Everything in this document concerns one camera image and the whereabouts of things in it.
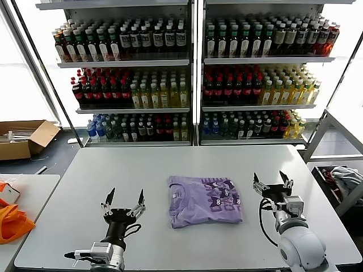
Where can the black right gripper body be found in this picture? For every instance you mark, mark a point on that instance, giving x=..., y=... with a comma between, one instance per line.
x=276, y=194

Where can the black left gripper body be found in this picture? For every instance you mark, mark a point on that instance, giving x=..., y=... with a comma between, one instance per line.
x=117, y=224

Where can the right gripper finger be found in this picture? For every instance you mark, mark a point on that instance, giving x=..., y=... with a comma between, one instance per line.
x=258, y=185
x=286, y=182

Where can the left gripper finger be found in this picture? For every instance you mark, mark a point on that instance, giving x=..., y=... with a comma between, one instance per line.
x=107, y=202
x=137, y=207

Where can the purple t-shirt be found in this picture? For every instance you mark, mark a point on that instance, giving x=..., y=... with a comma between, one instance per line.
x=195, y=204

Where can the black clothes bin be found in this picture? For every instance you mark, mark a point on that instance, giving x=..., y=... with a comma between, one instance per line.
x=326, y=184

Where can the red garment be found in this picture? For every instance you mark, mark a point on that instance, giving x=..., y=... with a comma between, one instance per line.
x=329, y=175

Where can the grey garment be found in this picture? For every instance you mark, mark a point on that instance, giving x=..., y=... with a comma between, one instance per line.
x=347, y=181

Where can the small white floor object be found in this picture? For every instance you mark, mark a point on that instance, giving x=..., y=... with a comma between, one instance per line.
x=74, y=140

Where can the small grey floor strip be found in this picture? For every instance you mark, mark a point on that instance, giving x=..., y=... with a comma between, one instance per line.
x=42, y=169

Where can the yellow juice bottle green cap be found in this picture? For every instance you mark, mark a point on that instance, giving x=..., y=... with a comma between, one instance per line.
x=184, y=97
x=286, y=96
x=276, y=96
x=266, y=96
x=155, y=99
x=135, y=99
x=305, y=95
x=145, y=99
x=174, y=98
x=314, y=95
x=296, y=95
x=164, y=99

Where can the cola bottle red cap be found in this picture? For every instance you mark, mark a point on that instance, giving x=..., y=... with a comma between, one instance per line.
x=106, y=95
x=77, y=95
x=228, y=90
x=116, y=94
x=208, y=90
x=87, y=95
x=125, y=94
x=257, y=90
x=218, y=90
x=237, y=90
x=96, y=95
x=247, y=90

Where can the white and orange carton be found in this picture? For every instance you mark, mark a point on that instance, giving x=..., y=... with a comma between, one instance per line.
x=10, y=194

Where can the orange fabric bag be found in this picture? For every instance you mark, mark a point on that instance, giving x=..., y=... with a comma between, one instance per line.
x=11, y=224

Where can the open cardboard box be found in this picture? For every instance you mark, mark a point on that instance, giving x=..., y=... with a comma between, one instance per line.
x=17, y=150

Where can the metal beverage shelving unit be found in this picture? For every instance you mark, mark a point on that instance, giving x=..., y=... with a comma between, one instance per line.
x=124, y=63
x=269, y=60

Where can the dark tea bottle green cap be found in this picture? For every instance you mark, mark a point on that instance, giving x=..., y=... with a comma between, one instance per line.
x=257, y=45
x=81, y=51
x=210, y=45
x=115, y=51
x=234, y=45
x=70, y=51
x=222, y=45
x=103, y=51
x=267, y=45
x=92, y=51
x=245, y=45

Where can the dark drink bottle pale label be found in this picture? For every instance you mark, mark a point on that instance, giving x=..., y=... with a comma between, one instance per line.
x=158, y=39
x=290, y=37
x=125, y=41
x=181, y=39
x=169, y=39
x=146, y=40
x=302, y=35
x=313, y=36
x=280, y=37
x=135, y=40

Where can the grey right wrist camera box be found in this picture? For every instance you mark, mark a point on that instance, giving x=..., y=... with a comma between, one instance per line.
x=295, y=205

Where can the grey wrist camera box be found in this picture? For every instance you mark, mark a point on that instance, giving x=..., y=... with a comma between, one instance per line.
x=100, y=250
x=295, y=205

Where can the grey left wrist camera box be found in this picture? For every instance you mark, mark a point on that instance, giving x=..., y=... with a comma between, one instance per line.
x=100, y=250

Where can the grey metal frame table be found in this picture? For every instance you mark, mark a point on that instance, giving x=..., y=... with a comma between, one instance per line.
x=314, y=136

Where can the dark metal frame post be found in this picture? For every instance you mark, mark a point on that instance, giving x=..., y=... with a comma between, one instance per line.
x=344, y=73
x=46, y=74

